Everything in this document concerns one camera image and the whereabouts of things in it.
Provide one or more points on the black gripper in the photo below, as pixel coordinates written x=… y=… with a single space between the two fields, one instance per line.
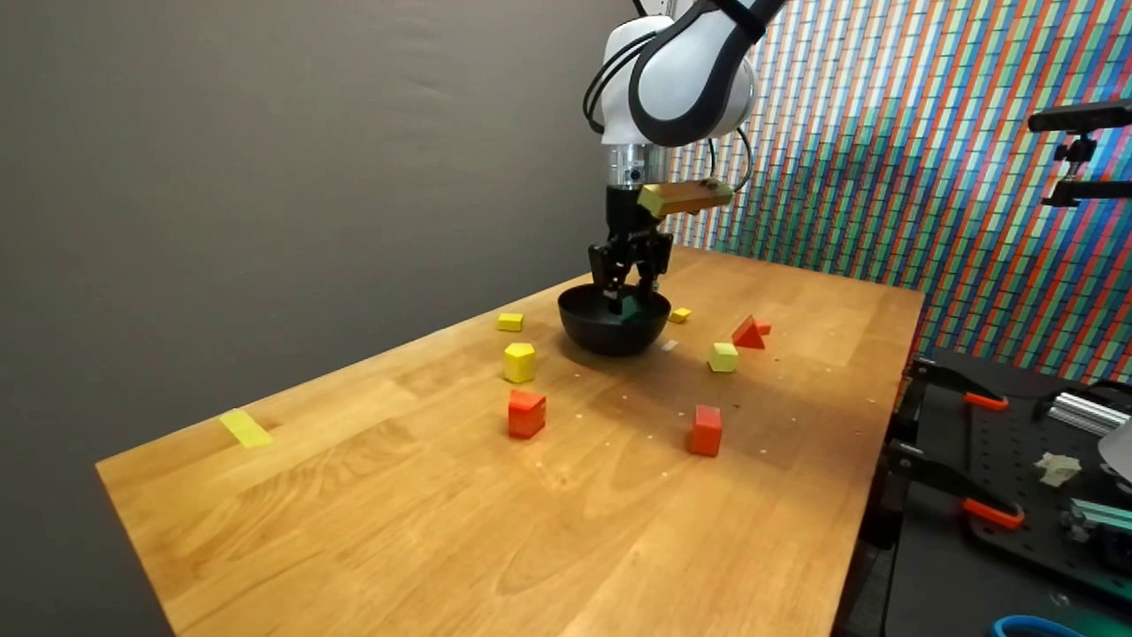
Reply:
x=627 y=241

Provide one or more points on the teal block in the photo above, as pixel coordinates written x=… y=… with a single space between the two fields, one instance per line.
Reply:
x=627 y=312

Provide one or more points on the yellow rectangular block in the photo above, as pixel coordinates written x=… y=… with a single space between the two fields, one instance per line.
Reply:
x=512 y=321

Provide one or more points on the yellow pentagon block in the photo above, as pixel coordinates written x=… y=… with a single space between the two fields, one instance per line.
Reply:
x=517 y=364

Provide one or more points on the red cube block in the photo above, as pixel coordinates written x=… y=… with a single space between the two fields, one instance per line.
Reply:
x=704 y=432

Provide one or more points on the orange-red cube block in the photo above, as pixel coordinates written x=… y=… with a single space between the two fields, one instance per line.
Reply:
x=524 y=416

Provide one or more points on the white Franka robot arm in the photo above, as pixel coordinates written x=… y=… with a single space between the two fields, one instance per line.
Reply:
x=696 y=82

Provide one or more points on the black bowl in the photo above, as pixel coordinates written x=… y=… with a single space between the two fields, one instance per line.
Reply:
x=612 y=342

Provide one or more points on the small yellow block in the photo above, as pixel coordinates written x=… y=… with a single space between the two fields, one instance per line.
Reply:
x=679 y=316

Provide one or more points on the yellow-green cube block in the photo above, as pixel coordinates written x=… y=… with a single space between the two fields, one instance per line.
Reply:
x=722 y=359

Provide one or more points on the large red wedge block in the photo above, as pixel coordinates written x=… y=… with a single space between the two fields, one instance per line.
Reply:
x=743 y=333

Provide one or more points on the multicoloured patterned backdrop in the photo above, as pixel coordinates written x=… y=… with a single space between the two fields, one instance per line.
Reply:
x=921 y=153

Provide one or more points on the grey fabric backdrop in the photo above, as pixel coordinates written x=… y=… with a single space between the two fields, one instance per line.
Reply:
x=235 y=179

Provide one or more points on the yellow tape strip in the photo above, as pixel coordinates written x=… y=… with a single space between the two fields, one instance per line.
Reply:
x=247 y=429

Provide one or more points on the black pegboard cart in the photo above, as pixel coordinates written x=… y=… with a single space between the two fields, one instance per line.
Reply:
x=1013 y=461

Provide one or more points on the crumpled white rag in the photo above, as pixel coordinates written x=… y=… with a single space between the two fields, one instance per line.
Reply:
x=1059 y=469

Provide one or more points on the silver white box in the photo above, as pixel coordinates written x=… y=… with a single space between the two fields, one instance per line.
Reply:
x=1085 y=412

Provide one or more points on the grey round plate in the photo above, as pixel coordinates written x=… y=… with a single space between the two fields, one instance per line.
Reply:
x=1120 y=455

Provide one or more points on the teal tool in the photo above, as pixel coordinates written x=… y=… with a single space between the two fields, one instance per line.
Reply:
x=1103 y=520

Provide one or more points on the tan wrist camera box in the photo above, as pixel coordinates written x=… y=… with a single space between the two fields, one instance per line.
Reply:
x=691 y=195

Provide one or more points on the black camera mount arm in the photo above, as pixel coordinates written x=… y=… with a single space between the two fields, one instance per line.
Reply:
x=1079 y=117

